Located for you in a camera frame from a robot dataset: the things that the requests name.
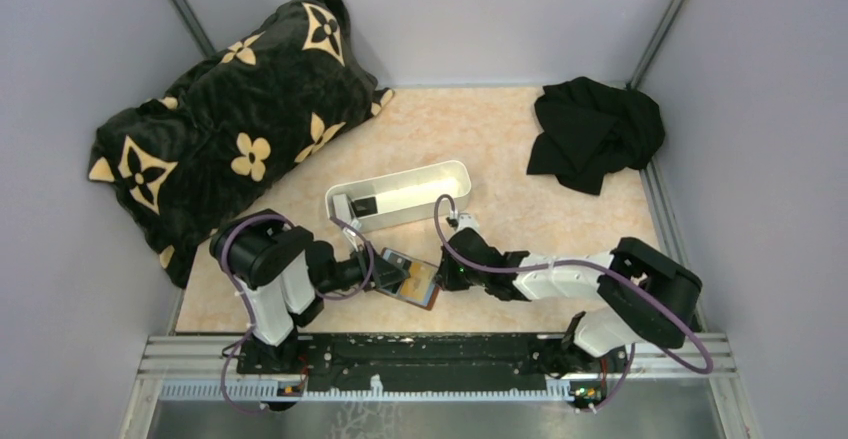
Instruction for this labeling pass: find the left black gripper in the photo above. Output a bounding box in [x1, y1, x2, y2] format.
[319, 241, 410, 295]

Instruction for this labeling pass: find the brown leather card holder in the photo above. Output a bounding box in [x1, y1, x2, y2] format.
[376, 248, 440, 310]

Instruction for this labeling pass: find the black credit card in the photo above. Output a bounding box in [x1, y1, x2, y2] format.
[351, 196, 379, 218]

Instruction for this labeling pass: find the white oblong plastic tray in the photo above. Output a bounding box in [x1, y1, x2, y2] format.
[325, 160, 472, 233]

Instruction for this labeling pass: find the black cloth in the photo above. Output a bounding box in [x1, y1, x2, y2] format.
[526, 77, 666, 196]

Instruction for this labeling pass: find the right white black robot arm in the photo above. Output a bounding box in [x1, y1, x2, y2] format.
[435, 213, 703, 371]

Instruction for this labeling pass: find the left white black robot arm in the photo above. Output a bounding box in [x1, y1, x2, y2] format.
[209, 209, 409, 373]

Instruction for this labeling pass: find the grey VIP card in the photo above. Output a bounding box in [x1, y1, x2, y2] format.
[383, 250, 412, 271]

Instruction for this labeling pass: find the stack of grey cards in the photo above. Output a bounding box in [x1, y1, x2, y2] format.
[331, 193, 355, 223]

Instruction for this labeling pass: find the black floral plush pillow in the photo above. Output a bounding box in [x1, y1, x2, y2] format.
[88, 0, 393, 288]

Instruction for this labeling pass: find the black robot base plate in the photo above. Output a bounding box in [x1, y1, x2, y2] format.
[236, 333, 626, 392]

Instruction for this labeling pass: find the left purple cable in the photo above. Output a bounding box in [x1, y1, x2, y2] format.
[218, 211, 376, 417]

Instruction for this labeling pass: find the purple cable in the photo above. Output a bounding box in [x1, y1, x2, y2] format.
[433, 194, 715, 415]
[218, 211, 376, 417]

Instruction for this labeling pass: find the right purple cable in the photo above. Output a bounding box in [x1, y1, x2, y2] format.
[433, 194, 715, 415]

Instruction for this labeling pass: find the white slotted cable duct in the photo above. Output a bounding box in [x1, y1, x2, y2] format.
[159, 376, 575, 403]

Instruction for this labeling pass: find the aluminium frame rail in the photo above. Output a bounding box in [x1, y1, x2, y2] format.
[140, 87, 731, 401]

